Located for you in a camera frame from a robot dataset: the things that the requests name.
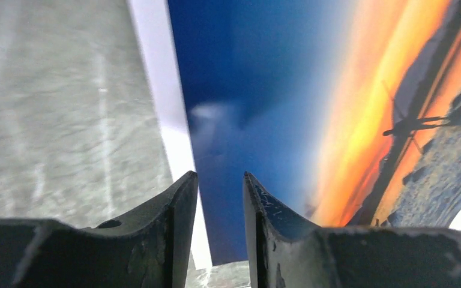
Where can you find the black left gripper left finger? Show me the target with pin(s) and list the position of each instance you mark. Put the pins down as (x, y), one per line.
(148, 246)

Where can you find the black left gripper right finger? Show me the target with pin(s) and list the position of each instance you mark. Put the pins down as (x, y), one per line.
(287, 250)

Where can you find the sunset photo print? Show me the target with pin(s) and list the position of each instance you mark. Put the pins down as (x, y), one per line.
(347, 111)

